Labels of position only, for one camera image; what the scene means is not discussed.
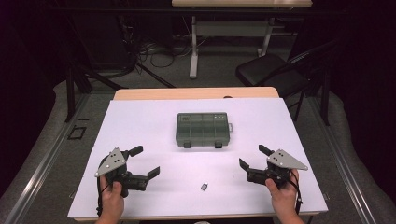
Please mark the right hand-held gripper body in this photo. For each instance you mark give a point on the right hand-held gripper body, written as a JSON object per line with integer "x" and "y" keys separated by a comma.
{"x": 281, "y": 160}

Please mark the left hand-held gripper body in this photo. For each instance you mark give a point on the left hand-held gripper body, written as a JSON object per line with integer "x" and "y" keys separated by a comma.
{"x": 112, "y": 163}

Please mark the small grey metal part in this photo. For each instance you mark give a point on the small grey metal part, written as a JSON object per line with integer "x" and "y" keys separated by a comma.
{"x": 204, "y": 186}

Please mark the grey plastic compartment box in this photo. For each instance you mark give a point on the grey plastic compartment box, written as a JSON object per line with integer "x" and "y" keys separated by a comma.
{"x": 202, "y": 129}

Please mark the person's left hand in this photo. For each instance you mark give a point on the person's left hand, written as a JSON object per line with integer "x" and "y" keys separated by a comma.
{"x": 112, "y": 202}

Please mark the person's right hand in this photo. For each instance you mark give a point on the person's right hand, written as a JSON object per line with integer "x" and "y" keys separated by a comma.
{"x": 285, "y": 199}

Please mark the white board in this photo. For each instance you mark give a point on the white board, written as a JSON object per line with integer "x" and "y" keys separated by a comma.
{"x": 149, "y": 130}

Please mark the wooden table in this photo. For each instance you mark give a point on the wooden table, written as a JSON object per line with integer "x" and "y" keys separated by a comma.
{"x": 186, "y": 93}

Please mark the black metal rod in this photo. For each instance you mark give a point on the black metal rod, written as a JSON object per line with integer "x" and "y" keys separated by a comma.
{"x": 155, "y": 76}

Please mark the black folding chair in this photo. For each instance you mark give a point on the black folding chair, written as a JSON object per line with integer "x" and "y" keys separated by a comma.
{"x": 264, "y": 71}

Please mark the white-legged desk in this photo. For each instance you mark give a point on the white-legged desk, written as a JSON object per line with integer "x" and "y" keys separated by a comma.
{"x": 194, "y": 62}

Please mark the metal floor rail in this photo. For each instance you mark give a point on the metal floor rail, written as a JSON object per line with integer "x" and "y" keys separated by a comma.
{"x": 345, "y": 174}
{"x": 40, "y": 169}

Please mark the black frame post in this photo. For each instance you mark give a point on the black frame post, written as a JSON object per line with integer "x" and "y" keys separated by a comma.
{"x": 325, "y": 99}
{"x": 70, "y": 93}

